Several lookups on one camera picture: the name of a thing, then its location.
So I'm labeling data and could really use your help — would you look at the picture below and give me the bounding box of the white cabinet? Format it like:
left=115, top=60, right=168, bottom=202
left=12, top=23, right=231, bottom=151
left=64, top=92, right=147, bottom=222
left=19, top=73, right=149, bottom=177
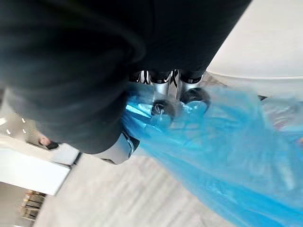
left=0, top=136, right=81, bottom=196

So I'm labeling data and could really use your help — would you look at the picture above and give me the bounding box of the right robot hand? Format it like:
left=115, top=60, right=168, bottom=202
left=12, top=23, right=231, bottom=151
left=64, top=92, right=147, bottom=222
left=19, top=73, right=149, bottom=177
left=0, top=0, right=252, bottom=166

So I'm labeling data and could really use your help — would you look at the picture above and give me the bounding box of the person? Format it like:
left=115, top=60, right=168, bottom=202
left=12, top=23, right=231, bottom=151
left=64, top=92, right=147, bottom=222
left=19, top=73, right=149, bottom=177
left=39, top=136, right=59, bottom=150

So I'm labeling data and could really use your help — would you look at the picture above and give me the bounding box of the blue plastic trash bag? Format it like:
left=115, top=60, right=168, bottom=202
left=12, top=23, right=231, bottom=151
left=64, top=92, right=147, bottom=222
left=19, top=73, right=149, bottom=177
left=120, top=82, right=303, bottom=227

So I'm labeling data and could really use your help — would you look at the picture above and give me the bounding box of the white round tea table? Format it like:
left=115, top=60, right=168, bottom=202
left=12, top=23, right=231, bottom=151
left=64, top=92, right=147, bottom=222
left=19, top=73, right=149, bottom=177
left=205, top=0, right=303, bottom=101

